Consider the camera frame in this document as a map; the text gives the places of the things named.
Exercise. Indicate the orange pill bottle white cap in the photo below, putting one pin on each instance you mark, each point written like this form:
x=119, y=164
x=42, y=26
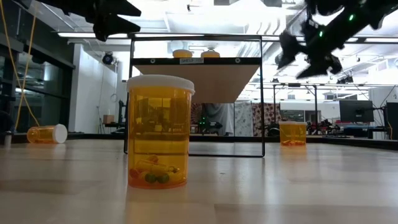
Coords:
x=182, y=53
x=292, y=133
x=46, y=134
x=160, y=130
x=210, y=54

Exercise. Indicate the small white cylinder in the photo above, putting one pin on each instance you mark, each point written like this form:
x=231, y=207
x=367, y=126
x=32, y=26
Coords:
x=7, y=138

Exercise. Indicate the white shelf label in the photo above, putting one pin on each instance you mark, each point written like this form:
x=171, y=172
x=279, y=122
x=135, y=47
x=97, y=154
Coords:
x=191, y=61

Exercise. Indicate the round black ceiling fixture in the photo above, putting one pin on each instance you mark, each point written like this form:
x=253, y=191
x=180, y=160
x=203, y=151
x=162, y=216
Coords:
x=108, y=58

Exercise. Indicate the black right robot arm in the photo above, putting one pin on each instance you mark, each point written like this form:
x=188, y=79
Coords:
x=385, y=9

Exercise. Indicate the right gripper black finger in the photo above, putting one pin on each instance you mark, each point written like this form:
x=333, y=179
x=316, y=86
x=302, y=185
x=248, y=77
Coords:
x=325, y=65
x=289, y=48

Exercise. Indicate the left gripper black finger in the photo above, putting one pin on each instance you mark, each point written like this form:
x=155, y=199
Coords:
x=121, y=28
x=122, y=9

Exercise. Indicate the patterned hanging cloth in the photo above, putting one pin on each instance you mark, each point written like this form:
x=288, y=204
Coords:
x=243, y=119
x=267, y=116

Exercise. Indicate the wooden shelf black metal frame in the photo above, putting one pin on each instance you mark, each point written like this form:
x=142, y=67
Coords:
x=214, y=81

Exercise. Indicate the black computer monitor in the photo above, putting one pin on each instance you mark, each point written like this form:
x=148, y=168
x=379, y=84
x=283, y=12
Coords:
x=356, y=111
x=392, y=119

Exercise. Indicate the long ceiling light strip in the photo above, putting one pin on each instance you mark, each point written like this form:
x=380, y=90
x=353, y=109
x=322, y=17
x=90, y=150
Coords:
x=74, y=35

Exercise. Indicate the black metal rack frame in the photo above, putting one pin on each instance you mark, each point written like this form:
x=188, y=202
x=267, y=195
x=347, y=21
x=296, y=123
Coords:
x=274, y=105

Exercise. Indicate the grey hanging cloth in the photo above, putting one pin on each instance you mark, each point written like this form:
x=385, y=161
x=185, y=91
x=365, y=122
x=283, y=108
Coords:
x=219, y=115

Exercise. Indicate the brown cardboard box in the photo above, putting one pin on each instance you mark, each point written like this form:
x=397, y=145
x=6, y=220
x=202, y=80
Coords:
x=109, y=119

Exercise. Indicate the background robot green light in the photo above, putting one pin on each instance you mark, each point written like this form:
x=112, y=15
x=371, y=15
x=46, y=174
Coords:
x=207, y=124

